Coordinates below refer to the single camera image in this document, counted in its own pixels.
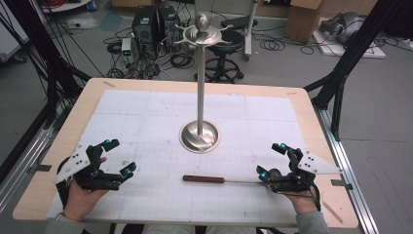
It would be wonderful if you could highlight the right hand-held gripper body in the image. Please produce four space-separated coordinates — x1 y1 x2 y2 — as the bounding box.
267 147 344 195

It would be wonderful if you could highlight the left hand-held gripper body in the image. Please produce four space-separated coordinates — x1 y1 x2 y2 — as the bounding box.
53 143 123 192

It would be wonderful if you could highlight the wooden-handled metal ladle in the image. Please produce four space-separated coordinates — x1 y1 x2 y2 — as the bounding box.
182 168 284 186

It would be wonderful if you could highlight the metal utensil stand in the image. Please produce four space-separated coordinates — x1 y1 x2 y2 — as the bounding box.
173 13 233 154

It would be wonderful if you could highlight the person's right hand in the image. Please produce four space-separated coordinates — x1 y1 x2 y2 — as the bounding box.
283 186 321 215

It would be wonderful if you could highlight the person's left hand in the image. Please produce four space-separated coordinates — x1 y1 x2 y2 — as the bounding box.
62 156 110 222

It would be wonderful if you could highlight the black tape piece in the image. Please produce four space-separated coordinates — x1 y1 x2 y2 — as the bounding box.
26 163 53 174
330 177 354 191

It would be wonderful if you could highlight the white grid mat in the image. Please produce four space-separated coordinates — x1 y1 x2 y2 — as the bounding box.
46 89 320 228

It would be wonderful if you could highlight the thin wooden stick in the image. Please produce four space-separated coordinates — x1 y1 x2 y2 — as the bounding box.
320 200 344 225

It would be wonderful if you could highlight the small white power supply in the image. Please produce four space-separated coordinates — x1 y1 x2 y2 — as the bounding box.
121 37 133 64

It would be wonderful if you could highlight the black round stool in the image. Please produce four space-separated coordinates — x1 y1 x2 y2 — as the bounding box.
194 29 245 85

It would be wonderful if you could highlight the black computer tower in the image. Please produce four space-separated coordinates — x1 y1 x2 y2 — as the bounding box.
158 5 181 54
131 6 158 60

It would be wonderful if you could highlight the white stand pole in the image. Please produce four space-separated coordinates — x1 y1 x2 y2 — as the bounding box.
243 0 260 61

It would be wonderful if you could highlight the white floor board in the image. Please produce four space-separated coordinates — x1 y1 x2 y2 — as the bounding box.
312 30 387 59

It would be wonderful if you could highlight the cardboard box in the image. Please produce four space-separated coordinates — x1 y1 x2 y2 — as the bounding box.
285 0 326 44

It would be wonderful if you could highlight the grey bag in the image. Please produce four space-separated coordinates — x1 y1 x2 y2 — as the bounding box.
319 12 367 46

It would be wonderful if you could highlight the white cabinet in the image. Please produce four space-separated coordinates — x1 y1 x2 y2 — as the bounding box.
0 0 31 63

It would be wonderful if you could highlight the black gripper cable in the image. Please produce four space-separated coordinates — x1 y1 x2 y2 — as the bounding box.
306 184 323 213

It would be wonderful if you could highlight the aluminium rail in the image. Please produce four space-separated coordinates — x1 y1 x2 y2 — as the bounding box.
313 105 380 234
0 125 56 213

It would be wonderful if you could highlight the black wrist strap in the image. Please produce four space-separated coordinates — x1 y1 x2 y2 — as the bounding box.
56 157 76 210

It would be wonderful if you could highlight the tangle of floor cables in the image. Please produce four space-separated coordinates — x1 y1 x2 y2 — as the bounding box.
102 52 197 80

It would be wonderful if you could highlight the black metal frame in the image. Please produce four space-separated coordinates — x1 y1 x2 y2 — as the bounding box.
3 0 93 130
303 0 404 141

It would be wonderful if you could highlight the coiled black cable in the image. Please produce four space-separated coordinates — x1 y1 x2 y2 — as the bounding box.
259 38 287 53

